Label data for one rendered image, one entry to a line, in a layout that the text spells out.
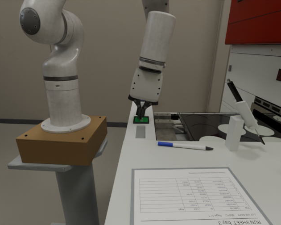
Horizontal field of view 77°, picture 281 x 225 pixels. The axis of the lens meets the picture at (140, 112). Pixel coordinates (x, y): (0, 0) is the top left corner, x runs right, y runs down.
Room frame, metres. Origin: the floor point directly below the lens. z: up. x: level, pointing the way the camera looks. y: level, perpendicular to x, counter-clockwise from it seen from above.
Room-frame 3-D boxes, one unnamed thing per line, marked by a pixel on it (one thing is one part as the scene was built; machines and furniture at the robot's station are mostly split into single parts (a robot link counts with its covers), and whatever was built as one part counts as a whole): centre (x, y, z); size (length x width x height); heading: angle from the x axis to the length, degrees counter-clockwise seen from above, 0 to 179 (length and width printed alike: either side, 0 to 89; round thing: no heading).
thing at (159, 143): (0.39, -0.12, 0.97); 0.14 x 0.01 x 0.01; 79
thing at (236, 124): (0.39, -0.25, 1.03); 0.06 x 0.04 x 0.13; 89
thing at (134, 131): (0.71, -0.01, 0.89); 0.55 x 0.09 x 0.14; 179
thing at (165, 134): (0.62, -0.10, 0.87); 0.36 x 0.08 x 0.03; 179
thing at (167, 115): (0.78, -0.11, 0.89); 0.08 x 0.03 x 0.03; 89
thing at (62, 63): (0.70, 0.29, 1.22); 0.19 x 0.12 x 0.24; 166
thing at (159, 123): (0.70, -0.10, 0.89); 0.08 x 0.03 x 0.03; 89
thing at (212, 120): (0.63, -0.37, 0.90); 0.34 x 0.34 x 0.01; 89
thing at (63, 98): (0.66, 0.30, 1.01); 0.19 x 0.19 x 0.18
